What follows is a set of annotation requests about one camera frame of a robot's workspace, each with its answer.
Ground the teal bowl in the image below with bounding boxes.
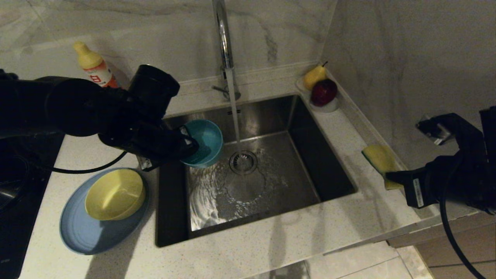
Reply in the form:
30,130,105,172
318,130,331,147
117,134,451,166
180,119,224,169

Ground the yellow sponge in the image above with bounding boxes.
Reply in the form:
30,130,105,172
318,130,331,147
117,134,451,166
362,145,406,191

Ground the orange white dish soap bottle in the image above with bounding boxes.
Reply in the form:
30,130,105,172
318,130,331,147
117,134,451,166
74,41,119,89

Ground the chrome kitchen faucet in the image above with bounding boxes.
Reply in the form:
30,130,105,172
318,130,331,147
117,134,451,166
212,0,241,102

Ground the stainless steel sink basin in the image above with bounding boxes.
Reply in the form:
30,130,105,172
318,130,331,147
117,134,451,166
155,95,356,248

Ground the running water stream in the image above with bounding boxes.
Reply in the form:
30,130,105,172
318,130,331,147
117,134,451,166
226,68,245,155

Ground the round metal drain strainer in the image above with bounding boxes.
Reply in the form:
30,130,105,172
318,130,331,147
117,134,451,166
229,150,258,176

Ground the yellow bowl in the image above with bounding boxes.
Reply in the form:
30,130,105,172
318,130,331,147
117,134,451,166
84,169,146,221

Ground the wooden cabinet front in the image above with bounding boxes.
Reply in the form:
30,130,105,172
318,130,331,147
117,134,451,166
386,215,496,279

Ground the small white fruit dish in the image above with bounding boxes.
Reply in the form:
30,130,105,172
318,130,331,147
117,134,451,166
296,76,339,113

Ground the dark red apple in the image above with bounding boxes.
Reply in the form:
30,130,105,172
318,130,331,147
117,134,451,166
310,79,338,107

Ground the blue plate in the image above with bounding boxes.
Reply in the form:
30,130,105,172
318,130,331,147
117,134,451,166
59,167,150,255

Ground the yellow pear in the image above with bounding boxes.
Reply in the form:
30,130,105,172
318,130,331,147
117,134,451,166
303,61,328,91

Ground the black induction cooktop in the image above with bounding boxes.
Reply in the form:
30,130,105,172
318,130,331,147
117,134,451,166
0,134,64,279

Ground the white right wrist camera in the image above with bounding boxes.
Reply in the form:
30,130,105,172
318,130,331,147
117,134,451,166
412,177,426,209

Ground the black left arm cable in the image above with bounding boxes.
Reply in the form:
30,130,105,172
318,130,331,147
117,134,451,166
50,150,128,174

